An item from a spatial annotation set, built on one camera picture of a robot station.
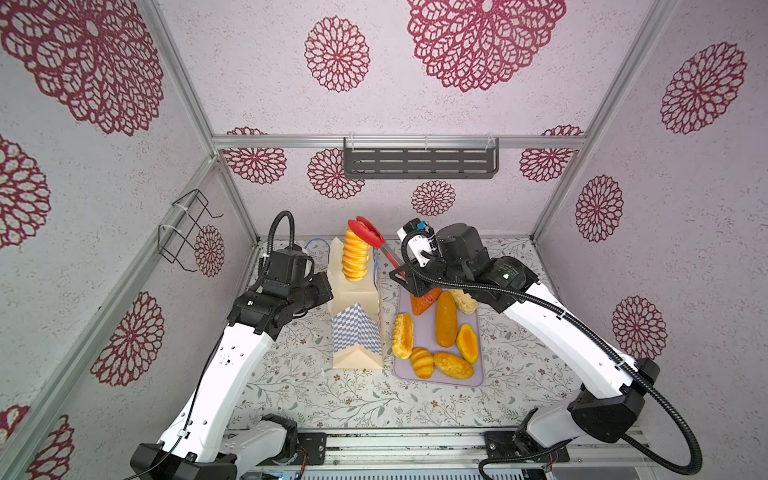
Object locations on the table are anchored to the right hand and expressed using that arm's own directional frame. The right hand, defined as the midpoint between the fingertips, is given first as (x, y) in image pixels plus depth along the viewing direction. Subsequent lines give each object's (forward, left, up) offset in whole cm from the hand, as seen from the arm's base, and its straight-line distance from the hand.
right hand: (394, 266), depth 66 cm
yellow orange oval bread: (-1, -22, -33) cm, 40 cm away
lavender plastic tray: (-11, -3, -36) cm, 38 cm away
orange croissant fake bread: (+11, -8, -32) cm, 35 cm away
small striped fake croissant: (-8, -8, -33) cm, 35 cm away
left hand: (0, +16, -10) cm, 19 cm away
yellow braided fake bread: (-1, -3, -31) cm, 32 cm away
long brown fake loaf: (+5, -16, -31) cm, 36 cm away
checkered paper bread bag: (-5, +9, -12) cm, 16 cm away
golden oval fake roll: (-9, -17, -32) cm, 37 cm away
